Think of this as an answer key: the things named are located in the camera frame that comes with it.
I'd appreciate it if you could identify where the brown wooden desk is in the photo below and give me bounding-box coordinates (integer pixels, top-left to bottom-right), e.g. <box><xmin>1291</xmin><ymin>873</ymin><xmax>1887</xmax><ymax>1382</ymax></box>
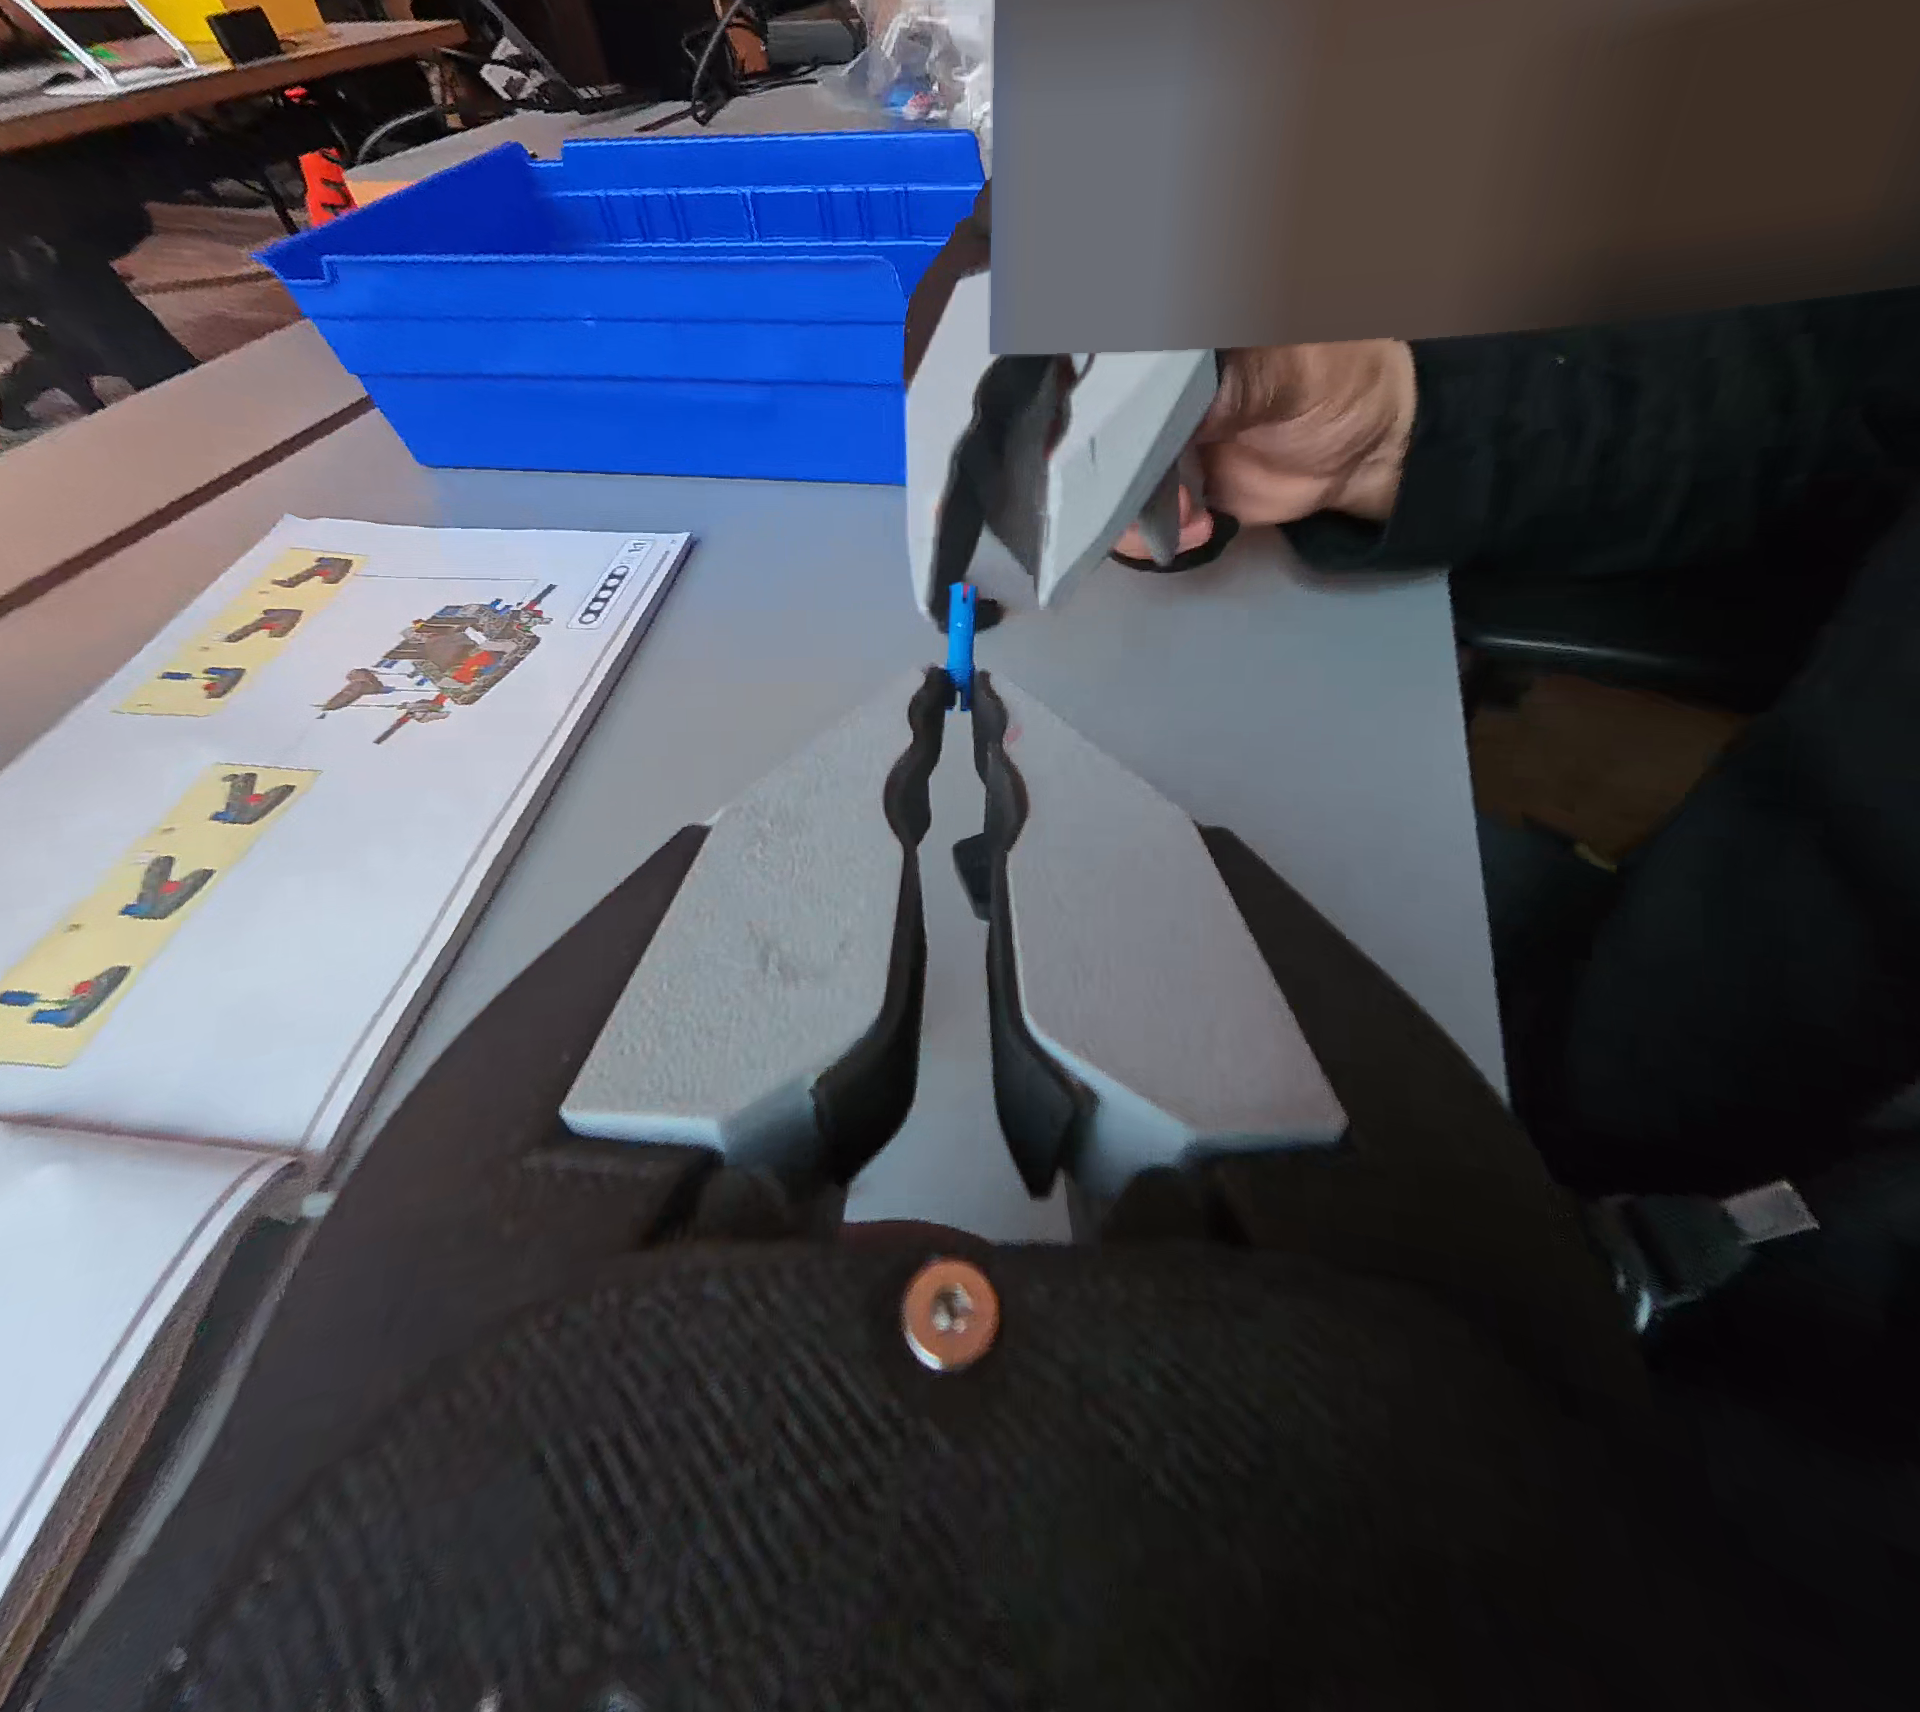
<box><xmin>0</xmin><ymin>17</ymin><xmax>470</xmax><ymax>162</ymax></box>

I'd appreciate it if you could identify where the lego instruction booklet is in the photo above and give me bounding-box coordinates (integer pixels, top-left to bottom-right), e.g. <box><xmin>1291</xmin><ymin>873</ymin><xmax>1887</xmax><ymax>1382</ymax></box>
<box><xmin>0</xmin><ymin>516</ymin><xmax>697</xmax><ymax>1617</ymax></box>

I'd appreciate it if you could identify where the black cable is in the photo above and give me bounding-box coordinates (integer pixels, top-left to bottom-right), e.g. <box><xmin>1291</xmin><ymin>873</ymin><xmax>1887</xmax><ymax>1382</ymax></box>
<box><xmin>682</xmin><ymin>0</ymin><xmax>843</xmax><ymax>124</ymax></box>

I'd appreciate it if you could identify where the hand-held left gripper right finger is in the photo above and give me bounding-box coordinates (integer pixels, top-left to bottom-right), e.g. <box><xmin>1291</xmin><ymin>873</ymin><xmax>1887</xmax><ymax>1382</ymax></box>
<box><xmin>973</xmin><ymin>671</ymin><xmax>1350</xmax><ymax>1201</ymax></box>

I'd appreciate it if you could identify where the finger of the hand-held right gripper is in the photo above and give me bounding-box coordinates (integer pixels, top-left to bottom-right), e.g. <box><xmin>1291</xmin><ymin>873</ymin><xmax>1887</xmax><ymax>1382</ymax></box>
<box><xmin>1016</xmin><ymin>353</ymin><xmax>1223</xmax><ymax>614</ymax></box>
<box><xmin>904</xmin><ymin>269</ymin><xmax>1074</xmax><ymax>626</ymax></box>

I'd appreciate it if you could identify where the person's right forearm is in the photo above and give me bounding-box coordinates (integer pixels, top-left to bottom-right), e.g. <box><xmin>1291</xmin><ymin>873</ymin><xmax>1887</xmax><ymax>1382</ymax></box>
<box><xmin>1286</xmin><ymin>294</ymin><xmax>1920</xmax><ymax>574</ymax></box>

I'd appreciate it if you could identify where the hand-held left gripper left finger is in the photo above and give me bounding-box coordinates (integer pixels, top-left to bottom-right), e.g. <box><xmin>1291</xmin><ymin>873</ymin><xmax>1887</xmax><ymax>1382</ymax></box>
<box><xmin>559</xmin><ymin>671</ymin><xmax>962</xmax><ymax>1193</ymax></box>

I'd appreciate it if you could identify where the clear plastic bag of parts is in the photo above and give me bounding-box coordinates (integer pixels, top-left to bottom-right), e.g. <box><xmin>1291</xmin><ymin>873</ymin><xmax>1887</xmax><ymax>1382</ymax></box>
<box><xmin>846</xmin><ymin>0</ymin><xmax>997</xmax><ymax>146</ymax></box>

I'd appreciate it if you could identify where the black strap with metal buckle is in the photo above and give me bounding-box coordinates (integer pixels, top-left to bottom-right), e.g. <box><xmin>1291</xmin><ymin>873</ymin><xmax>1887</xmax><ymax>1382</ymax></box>
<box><xmin>1591</xmin><ymin>1178</ymin><xmax>1822</xmax><ymax>1324</ymax></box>

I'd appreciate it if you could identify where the black office chair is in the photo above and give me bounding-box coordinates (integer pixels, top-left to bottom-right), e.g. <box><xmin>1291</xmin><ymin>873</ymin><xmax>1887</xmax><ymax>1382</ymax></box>
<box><xmin>1463</xmin><ymin>624</ymin><xmax>1789</xmax><ymax>716</ymax></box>

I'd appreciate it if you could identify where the clear acrylic sign holder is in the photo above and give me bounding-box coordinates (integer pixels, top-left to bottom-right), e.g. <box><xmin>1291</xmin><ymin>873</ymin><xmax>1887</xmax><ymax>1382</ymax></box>
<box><xmin>0</xmin><ymin>0</ymin><xmax>205</xmax><ymax>94</ymax></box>

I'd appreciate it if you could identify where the blue plastic bin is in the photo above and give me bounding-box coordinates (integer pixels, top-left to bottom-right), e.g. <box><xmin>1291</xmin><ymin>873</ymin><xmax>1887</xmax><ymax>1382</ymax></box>
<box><xmin>254</xmin><ymin>128</ymin><xmax>993</xmax><ymax>489</ymax></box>

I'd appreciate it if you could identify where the person's right hand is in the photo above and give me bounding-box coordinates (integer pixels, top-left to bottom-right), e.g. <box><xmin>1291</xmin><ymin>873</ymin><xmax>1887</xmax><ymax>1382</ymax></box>
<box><xmin>1176</xmin><ymin>339</ymin><xmax>1421</xmax><ymax>553</ymax></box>

